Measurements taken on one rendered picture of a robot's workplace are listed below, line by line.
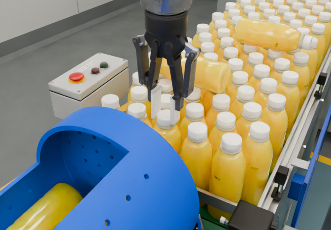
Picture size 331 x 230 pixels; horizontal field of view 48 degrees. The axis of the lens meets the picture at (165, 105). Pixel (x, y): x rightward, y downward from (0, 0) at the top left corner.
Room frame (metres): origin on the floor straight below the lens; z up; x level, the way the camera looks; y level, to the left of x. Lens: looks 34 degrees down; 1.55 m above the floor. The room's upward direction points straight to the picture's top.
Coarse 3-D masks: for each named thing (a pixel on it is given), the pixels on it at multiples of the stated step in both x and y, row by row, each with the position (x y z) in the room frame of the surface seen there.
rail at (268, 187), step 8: (328, 56) 1.19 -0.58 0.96; (320, 72) 1.04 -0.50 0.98; (312, 88) 0.94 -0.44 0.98; (304, 104) 0.86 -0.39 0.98; (296, 120) 0.78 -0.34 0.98; (296, 128) 0.76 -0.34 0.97; (288, 144) 0.68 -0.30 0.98; (280, 160) 0.63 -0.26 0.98; (272, 176) 0.57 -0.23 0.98; (272, 184) 0.58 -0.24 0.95; (264, 192) 0.53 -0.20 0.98; (264, 200) 0.51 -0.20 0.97
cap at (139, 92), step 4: (132, 88) 0.74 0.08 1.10; (136, 88) 0.74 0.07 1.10; (140, 88) 0.74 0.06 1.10; (144, 88) 0.74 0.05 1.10; (132, 92) 0.72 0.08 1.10; (136, 92) 0.72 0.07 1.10; (140, 92) 0.72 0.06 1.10; (144, 92) 0.72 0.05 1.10; (132, 96) 0.72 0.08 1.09; (136, 96) 0.71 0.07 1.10; (140, 96) 0.71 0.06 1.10; (144, 96) 0.72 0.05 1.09
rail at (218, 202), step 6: (198, 192) 0.53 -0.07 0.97; (204, 192) 0.53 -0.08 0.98; (204, 198) 0.53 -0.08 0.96; (210, 198) 0.52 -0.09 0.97; (216, 198) 0.51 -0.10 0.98; (222, 198) 0.51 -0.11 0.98; (210, 204) 0.52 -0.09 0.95; (216, 204) 0.51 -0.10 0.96; (222, 204) 0.51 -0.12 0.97; (228, 204) 0.50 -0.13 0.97; (234, 204) 0.50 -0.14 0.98; (222, 210) 0.51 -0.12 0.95; (228, 210) 0.50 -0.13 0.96
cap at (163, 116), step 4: (160, 112) 0.63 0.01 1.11; (164, 112) 0.63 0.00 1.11; (168, 112) 0.63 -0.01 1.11; (160, 116) 0.62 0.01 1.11; (164, 116) 0.62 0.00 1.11; (168, 116) 0.62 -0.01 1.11; (160, 120) 0.61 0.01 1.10; (164, 120) 0.60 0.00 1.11; (168, 120) 0.60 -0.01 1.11; (160, 124) 0.61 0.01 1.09; (164, 124) 0.60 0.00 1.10; (168, 124) 0.60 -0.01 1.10
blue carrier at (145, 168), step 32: (64, 128) 0.43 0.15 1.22; (96, 128) 0.41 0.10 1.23; (128, 128) 0.42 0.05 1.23; (64, 160) 0.52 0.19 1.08; (96, 160) 0.48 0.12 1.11; (128, 160) 0.36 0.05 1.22; (160, 160) 0.38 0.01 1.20; (0, 192) 0.40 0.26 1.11; (32, 192) 0.44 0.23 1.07; (96, 192) 0.31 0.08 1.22; (128, 192) 0.32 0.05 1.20; (160, 192) 0.34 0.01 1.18; (192, 192) 0.38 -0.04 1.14; (0, 224) 0.38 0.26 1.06; (64, 224) 0.26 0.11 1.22; (96, 224) 0.27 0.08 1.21; (128, 224) 0.29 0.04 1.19; (160, 224) 0.31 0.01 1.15; (192, 224) 0.36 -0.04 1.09
